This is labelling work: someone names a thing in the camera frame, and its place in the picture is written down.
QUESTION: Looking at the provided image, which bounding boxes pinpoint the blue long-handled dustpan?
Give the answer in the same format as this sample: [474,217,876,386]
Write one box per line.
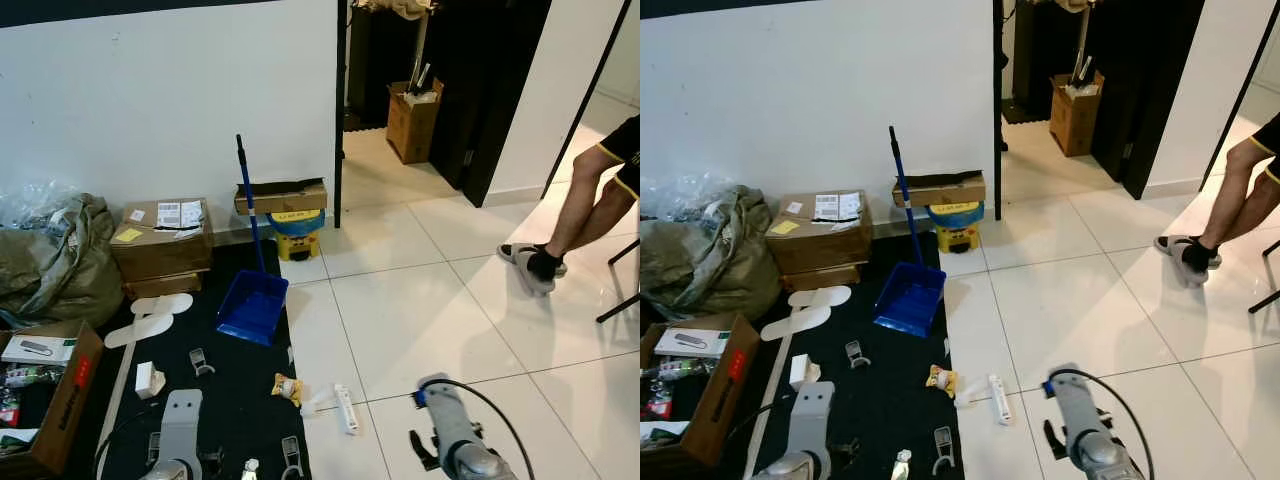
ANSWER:
[215,134,291,347]
[872,126,948,338]

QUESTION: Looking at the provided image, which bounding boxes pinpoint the black floor mat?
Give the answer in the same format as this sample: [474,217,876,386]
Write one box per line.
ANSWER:
[745,232,966,480]
[85,285,136,451]
[95,238,313,480]
[740,280,796,480]

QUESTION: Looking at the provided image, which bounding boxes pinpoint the long white strip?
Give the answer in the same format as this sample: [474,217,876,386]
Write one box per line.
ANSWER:
[93,333,138,453]
[743,333,798,480]

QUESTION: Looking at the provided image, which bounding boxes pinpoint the small white box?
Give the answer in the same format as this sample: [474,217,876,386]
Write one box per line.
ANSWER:
[789,353,823,392]
[134,361,167,400]

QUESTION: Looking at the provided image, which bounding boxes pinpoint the open cardboard box red print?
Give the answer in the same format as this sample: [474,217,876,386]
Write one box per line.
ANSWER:
[0,320,106,477]
[640,312,762,471]

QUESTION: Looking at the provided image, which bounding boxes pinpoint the flat cardboard box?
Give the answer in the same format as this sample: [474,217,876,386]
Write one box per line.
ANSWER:
[780,262,864,294]
[123,270,204,301]

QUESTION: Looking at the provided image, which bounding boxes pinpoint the clear bottle green label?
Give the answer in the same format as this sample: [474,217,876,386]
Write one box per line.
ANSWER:
[655,358,721,383]
[3,365,67,388]

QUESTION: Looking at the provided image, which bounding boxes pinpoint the white product box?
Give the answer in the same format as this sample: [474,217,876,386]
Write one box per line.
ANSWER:
[1,335,79,365]
[653,327,733,359]

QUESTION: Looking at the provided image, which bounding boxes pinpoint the large labelled cardboard box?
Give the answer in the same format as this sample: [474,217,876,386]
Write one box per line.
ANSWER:
[766,190,874,276]
[110,197,214,284]

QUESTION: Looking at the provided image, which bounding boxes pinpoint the yellow bin with blue bag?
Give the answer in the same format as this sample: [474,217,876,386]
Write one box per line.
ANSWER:
[927,200,986,255]
[268,208,326,263]

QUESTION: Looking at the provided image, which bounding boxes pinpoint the olive green sack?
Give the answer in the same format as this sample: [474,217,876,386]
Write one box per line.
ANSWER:
[0,193,126,331]
[640,185,785,323]

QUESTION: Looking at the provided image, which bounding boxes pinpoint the black chair leg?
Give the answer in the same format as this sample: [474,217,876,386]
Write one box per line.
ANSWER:
[596,238,641,324]
[1247,238,1280,316]

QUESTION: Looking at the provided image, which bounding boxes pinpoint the long open cardboard box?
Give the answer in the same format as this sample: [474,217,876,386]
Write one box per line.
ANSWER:
[234,178,329,217]
[892,170,988,210]

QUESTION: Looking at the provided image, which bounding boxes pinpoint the person in yellow-trimmed shorts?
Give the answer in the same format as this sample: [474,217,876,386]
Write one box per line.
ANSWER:
[1153,112,1280,289]
[497,115,641,298]

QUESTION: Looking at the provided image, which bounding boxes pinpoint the tall cardboard box with tools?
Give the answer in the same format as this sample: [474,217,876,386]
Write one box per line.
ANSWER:
[385,78,445,166]
[1048,70,1107,159]

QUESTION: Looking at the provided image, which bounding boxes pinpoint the black door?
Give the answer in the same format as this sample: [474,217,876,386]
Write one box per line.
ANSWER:
[1090,0,1208,201]
[430,0,553,209]

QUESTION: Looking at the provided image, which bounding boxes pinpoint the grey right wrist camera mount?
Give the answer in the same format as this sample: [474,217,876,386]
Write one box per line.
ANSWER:
[416,372,476,451]
[1045,363,1111,446]

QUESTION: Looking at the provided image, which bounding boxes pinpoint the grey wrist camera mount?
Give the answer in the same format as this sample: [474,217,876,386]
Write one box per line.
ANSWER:
[416,372,476,451]
[1045,363,1111,446]
[785,380,837,459]
[158,389,205,467]

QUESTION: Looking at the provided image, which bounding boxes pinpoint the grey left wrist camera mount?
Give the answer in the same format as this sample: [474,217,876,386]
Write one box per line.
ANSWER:
[785,380,837,459]
[158,389,205,467]

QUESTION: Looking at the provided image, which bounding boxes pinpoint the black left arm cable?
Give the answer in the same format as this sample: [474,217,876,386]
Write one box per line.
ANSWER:
[92,405,161,480]
[722,395,796,471]

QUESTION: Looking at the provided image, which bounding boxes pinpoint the black door frame post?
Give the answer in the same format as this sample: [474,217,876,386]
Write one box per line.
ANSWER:
[992,0,1006,221]
[334,0,349,229]

